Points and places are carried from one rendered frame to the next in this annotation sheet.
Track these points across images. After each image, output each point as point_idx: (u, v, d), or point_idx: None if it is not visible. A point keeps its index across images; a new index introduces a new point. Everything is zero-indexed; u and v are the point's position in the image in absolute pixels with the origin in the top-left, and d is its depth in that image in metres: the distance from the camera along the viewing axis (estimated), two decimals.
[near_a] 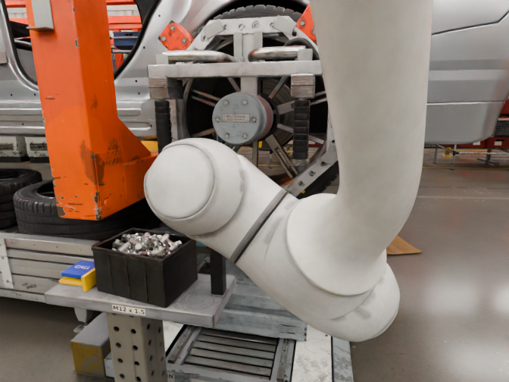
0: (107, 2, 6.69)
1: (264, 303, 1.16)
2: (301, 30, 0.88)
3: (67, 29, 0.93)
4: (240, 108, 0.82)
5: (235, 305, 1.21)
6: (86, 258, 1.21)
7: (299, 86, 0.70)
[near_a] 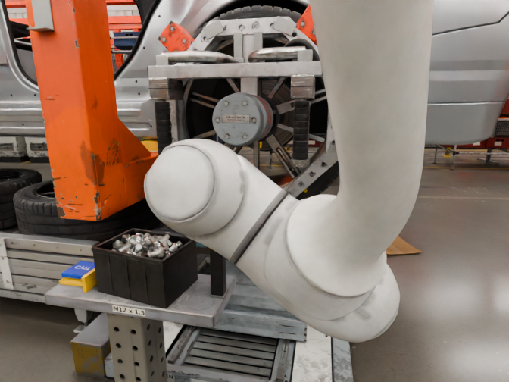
0: (107, 2, 6.69)
1: (264, 304, 1.16)
2: (301, 31, 0.88)
3: (67, 30, 0.93)
4: (240, 109, 0.82)
5: (235, 306, 1.22)
6: (86, 258, 1.21)
7: (299, 87, 0.70)
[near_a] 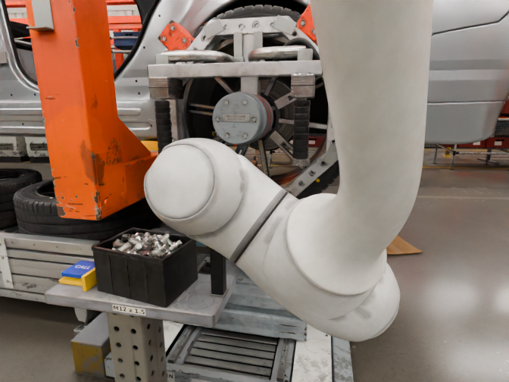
0: (107, 2, 6.69)
1: (264, 303, 1.16)
2: (301, 30, 0.88)
3: (67, 29, 0.93)
4: (240, 108, 0.82)
5: (235, 305, 1.21)
6: (86, 258, 1.21)
7: (299, 86, 0.70)
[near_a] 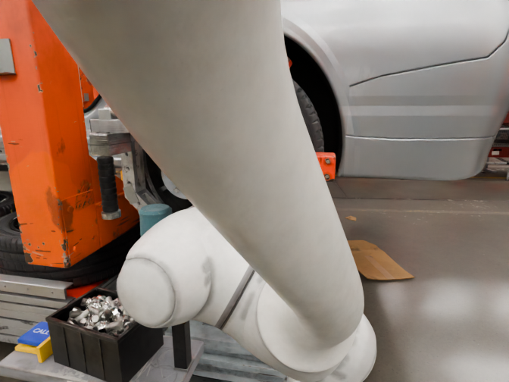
0: None
1: (229, 348, 1.12)
2: None
3: (29, 74, 0.88)
4: None
5: (214, 350, 1.17)
6: (58, 301, 1.16)
7: None
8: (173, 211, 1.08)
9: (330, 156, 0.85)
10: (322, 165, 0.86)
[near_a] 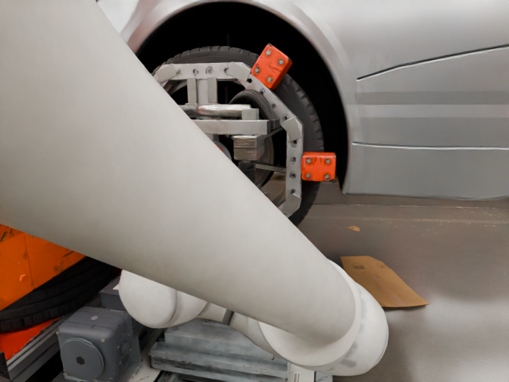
0: None
1: (229, 349, 1.12)
2: (256, 77, 0.84)
3: None
4: None
5: (215, 351, 1.16)
6: None
7: (242, 149, 0.66)
8: None
9: (330, 156, 0.85)
10: (322, 165, 0.86)
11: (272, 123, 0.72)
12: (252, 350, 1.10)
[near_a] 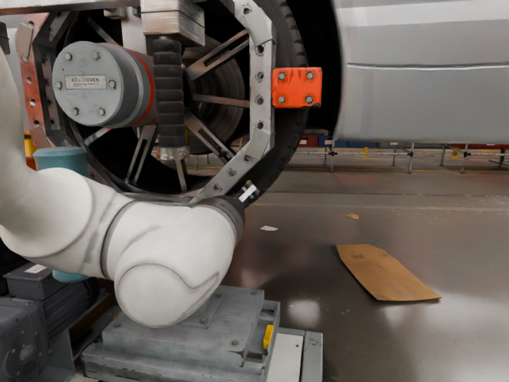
0: None
1: (185, 352, 0.84)
2: None
3: None
4: (90, 67, 0.50)
5: (168, 355, 0.89)
6: None
7: (154, 14, 0.39)
8: (106, 168, 0.80)
9: (313, 67, 0.57)
10: (301, 82, 0.58)
11: None
12: (214, 354, 0.83)
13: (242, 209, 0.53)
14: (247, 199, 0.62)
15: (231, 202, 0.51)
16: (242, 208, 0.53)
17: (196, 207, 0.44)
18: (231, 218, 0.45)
